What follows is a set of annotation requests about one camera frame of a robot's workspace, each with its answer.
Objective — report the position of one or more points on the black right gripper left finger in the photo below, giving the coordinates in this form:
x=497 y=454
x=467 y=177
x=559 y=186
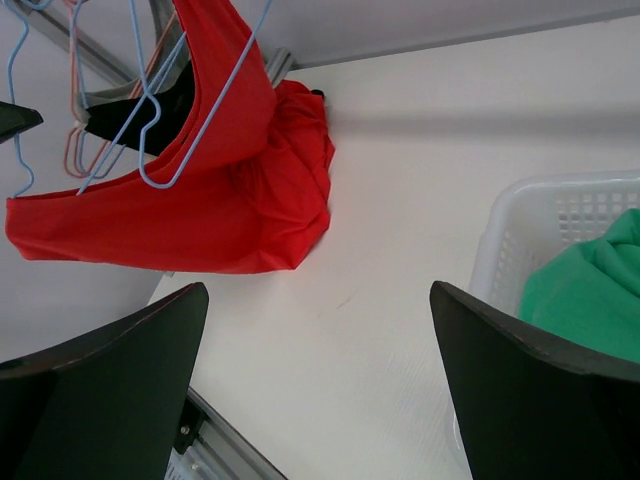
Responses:
x=106 y=404

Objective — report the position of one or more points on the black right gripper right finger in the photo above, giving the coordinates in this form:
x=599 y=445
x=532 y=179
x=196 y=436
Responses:
x=530 y=404

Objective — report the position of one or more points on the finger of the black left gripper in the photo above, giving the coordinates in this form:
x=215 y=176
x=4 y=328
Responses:
x=16 y=119

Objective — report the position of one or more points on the green tank top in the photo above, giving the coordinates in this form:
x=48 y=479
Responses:
x=589 y=294

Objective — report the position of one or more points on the red tank top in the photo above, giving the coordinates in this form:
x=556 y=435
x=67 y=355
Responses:
x=242 y=189

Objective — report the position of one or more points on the black tank top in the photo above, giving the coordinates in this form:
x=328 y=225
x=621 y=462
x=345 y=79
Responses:
x=106 y=120

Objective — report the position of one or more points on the white plastic basket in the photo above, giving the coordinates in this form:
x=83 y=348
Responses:
x=534 y=222

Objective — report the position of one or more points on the pink wire hanger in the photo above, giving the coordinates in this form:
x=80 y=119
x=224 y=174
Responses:
x=74 y=147

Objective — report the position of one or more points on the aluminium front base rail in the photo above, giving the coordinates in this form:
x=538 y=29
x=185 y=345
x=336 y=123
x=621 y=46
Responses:
x=207 y=446

